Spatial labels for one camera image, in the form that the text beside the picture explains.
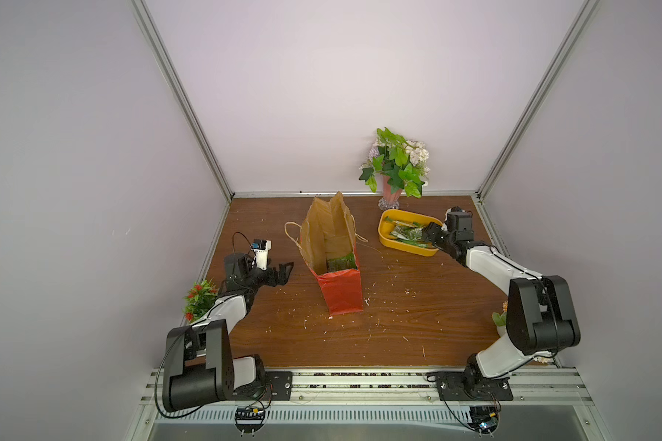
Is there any green condiment packets pile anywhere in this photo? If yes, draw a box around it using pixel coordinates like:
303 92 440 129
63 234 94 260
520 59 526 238
382 217 432 248

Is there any yellow plastic tray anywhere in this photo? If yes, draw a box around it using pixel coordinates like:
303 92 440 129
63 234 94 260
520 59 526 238
378 209 441 257

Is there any red brown paper bag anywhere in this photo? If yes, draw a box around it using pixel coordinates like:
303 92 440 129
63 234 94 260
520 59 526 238
284 192 364 316

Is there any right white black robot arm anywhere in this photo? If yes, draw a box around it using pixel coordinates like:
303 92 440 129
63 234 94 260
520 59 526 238
422 207 581 380

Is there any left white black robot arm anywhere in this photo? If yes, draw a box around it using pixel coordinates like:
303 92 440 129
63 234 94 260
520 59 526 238
154 253 294 419

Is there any small red flower plant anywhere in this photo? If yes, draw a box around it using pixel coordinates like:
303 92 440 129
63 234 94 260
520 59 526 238
183 280 218 323

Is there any pink vase green plant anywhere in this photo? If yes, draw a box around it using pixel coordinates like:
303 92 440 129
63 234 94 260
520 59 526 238
359 128 430 211

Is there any orange white flower pot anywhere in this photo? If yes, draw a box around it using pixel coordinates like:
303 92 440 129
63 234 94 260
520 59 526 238
492 301 509 336

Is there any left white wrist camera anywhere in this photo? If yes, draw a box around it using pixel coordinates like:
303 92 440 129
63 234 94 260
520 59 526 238
251 239 271 271

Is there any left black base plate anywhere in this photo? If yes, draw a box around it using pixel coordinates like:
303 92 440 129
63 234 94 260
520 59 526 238
231 370 293 402

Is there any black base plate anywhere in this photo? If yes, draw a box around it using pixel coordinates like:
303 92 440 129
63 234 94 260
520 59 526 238
231 370 293 402
434 371 514 402

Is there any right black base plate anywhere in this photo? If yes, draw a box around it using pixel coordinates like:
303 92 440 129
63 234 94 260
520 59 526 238
434 371 514 402

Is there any aluminium rail frame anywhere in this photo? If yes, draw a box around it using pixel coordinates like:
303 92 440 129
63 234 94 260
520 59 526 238
126 367 612 440

